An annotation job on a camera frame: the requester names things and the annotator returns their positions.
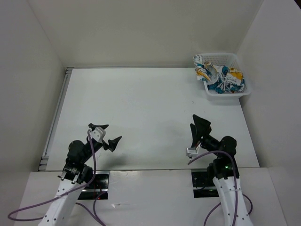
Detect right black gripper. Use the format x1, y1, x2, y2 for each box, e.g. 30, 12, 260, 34
190, 113, 222, 157

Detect colourful printed shorts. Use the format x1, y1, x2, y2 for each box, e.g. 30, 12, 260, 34
193, 54, 246, 95

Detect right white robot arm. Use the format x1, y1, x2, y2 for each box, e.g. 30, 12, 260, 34
186, 114, 253, 226

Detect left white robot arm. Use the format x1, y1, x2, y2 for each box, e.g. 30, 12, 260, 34
39, 123, 122, 226

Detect white plastic basket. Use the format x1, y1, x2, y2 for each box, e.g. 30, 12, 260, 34
193, 52, 253, 101

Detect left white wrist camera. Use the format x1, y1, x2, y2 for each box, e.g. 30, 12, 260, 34
88, 127, 106, 143

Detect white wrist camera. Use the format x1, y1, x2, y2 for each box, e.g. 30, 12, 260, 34
186, 147, 198, 159
88, 127, 106, 143

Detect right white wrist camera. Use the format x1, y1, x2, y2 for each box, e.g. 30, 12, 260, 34
186, 147, 198, 159

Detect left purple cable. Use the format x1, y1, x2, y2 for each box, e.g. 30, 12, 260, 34
8, 129, 108, 226

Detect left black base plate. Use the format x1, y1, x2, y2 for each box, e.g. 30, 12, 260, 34
78, 171, 110, 200

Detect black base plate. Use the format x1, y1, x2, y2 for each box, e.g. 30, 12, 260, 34
78, 171, 110, 200
191, 170, 218, 198

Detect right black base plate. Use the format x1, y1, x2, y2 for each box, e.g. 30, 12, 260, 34
191, 170, 218, 198

